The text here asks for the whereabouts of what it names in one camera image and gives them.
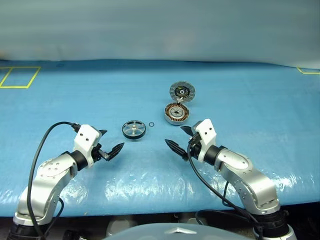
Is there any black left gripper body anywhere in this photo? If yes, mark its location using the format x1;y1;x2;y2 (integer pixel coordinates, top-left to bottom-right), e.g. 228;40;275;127
91;141;111;162

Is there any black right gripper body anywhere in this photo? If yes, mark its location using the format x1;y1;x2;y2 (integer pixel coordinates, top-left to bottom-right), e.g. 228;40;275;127
186;131;204;160

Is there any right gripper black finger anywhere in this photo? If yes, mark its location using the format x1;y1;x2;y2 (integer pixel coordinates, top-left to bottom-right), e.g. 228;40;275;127
179;126;195;138
164;138;189;161

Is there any silver stator with copper windings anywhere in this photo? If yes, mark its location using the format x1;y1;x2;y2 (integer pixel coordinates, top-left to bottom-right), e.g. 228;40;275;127
164;102;192;126

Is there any black silver rotor wheel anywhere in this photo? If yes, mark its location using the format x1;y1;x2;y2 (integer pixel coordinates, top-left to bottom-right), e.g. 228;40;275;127
121;119;147;140

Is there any silver motor end cover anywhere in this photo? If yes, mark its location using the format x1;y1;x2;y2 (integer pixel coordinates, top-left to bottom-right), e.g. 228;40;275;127
169;80;196;103

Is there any grey robot chest shell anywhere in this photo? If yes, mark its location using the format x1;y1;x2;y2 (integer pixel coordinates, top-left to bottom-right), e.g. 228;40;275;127
103;221;201;240

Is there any large yellow tape square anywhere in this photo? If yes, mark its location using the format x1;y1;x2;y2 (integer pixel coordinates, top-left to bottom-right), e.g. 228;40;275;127
0;66;42;89

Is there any white backdrop sheet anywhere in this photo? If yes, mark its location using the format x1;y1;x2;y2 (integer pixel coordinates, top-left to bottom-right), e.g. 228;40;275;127
0;0;320;70

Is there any small yellow tape corner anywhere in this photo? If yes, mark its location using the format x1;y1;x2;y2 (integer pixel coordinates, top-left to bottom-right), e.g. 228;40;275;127
296;66;320;75

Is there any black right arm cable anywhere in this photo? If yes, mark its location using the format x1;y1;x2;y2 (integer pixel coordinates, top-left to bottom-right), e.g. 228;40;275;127
186;139;266;240

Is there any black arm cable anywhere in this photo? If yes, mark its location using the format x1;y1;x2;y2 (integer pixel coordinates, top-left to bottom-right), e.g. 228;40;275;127
186;139;266;240
26;121;81;240

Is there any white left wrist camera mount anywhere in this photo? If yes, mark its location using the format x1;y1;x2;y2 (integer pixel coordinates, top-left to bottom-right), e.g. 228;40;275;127
73;123;103;169

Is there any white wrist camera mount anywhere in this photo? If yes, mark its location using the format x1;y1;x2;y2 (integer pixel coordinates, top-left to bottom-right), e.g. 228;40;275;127
73;123;103;169
191;118;218;161

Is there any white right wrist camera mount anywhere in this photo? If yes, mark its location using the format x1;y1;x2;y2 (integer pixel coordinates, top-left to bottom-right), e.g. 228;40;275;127
191;118;218;161

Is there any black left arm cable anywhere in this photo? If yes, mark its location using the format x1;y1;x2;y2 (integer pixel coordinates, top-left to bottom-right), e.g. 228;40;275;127
26;121;81;240

